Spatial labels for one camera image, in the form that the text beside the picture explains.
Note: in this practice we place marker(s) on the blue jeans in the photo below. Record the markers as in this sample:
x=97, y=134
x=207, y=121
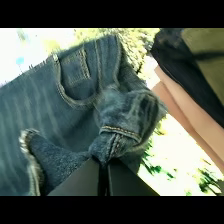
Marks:
x=50, y=106

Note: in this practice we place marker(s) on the olive green garment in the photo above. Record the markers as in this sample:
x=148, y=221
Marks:
x=210, y=56

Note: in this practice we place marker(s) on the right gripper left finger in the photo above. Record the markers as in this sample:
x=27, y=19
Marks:
x=83, y=181

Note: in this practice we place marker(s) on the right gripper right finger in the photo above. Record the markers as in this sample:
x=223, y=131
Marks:
x=126, y=181

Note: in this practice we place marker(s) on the black garment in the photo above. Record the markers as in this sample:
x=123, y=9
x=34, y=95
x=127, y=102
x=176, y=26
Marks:
x=186, y=76

